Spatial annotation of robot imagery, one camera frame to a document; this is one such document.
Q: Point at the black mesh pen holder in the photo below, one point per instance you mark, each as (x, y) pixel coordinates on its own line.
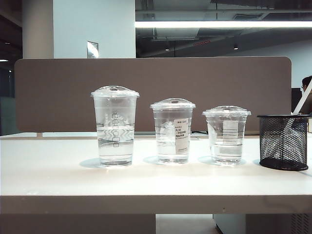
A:
(284, 143)

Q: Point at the white drinking straw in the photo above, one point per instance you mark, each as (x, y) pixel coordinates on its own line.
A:
(303, 97)

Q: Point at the medium clear cup with label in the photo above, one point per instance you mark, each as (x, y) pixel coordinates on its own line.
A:
(168, 148)

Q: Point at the large clear plastic cup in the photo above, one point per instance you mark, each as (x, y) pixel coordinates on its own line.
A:
(114, 151)

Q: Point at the small clear plastic cup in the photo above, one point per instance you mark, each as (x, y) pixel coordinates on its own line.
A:
(226, 151)

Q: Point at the medium clear dome lid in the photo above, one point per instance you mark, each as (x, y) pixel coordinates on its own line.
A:
(173, 104)

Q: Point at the large clear dome lid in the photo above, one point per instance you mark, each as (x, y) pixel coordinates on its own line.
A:
(114, 91)

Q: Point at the small clear dome lid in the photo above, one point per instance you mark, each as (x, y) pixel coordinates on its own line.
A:
(226, 111)

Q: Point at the framed sign on pillar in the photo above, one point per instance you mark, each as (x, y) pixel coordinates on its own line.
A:
(92, 50)

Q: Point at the brown fabric desk partition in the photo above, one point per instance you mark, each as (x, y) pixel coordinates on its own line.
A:
(61, 97)

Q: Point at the long white ceiling light strip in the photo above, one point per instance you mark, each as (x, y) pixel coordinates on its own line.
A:
(219, 24)

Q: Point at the background computer monitor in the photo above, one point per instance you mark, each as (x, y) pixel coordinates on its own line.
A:
(296, 100)

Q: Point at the tan cardboard box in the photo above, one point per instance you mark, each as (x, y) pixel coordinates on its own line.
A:
(310, 124)

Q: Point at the person in background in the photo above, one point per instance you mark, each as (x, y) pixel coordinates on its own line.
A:
(307, 84)

